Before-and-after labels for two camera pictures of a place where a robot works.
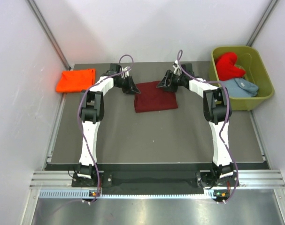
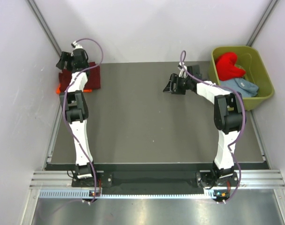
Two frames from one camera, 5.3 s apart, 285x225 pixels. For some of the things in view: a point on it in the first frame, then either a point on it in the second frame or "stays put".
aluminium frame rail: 248,179 stays put
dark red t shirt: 151,98 -> 93,80
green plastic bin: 248,60 stays put
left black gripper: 131,88 -> 66,56
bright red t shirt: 226,67 stays put
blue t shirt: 240,87 stays put
